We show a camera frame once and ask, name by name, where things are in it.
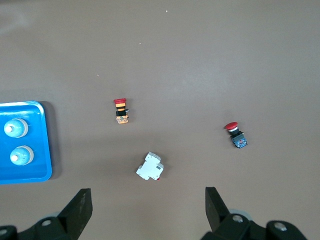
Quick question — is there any red emergency stop orange base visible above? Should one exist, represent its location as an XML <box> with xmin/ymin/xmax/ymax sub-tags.
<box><xmin>113</xmin><ymin>98</ymin><xmax>132</xmax><ymax>125</ymax></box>

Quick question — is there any red mushroom button blue base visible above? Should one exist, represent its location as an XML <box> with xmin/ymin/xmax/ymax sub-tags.
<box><xmin>223</xmin><ymin>121</ymin><xmax>250</xmax><ymax>150</ymax></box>

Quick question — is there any light blue desk bell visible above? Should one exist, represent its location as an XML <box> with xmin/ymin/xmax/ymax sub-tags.
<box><xmin>9</xmin><ymin>145</ymin><xmax>35</xmax><ymax>167</ymax></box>
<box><xmin>3</xmin><ymin>118</ymin><xmax>29</xmax><ymax>139</ymax></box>

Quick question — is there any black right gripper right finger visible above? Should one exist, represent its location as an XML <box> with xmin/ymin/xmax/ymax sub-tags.
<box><xmin>199</xmin><ymin>186</ymin><xmax>308</xmax><ymax>240</ymax></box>

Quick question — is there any white circuit breaker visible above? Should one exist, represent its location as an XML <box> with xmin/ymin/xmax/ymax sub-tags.
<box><xmin>135</xmin><ymin>151</ymin><xmax>166</xmax><ymax>181</ymax></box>

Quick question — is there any blue plastic tray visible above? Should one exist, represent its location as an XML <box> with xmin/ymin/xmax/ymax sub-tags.
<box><xmin>0</xmin><ymin>100</ymin><xmax>53</xmax><ymax>185</ymax></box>

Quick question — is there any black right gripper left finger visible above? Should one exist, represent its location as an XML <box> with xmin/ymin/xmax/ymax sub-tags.
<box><xmin>0</xmin><ymin>187</ymin><xmax>94</xmax><ymax>240</ymax></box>

